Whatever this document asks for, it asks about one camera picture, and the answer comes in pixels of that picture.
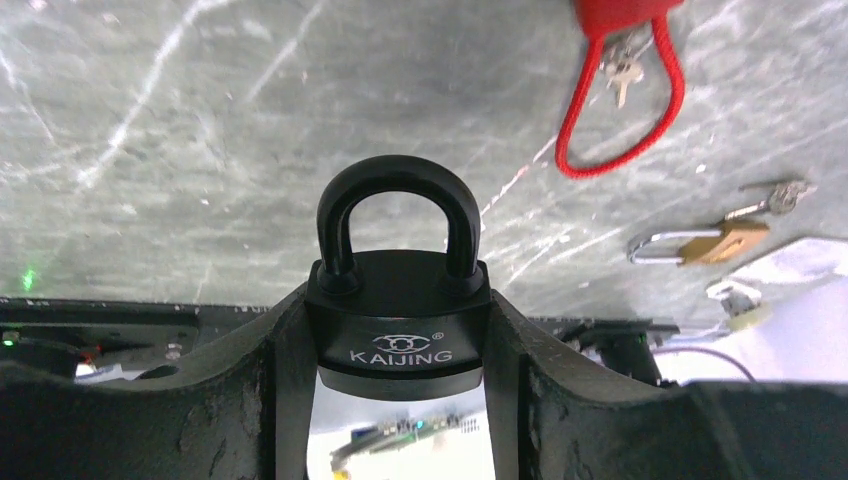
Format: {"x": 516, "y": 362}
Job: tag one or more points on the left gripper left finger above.
{"x": 236, "y": 408}

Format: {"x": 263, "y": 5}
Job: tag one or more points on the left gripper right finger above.
{"x": 555, "y": 414}

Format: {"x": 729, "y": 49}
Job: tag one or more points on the black padlock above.
{"x": 398, "y": 325}

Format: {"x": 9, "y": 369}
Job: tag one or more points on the brass padlock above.
{"x": 702, "y": 246}

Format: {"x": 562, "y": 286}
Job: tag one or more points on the beige white stapler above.
{"x": 743, "y": 305}

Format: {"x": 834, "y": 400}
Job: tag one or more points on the white card package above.
{"x": 803, "y": 261}

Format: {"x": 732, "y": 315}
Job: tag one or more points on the red cable lock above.
{"x": 599, "y": 19}

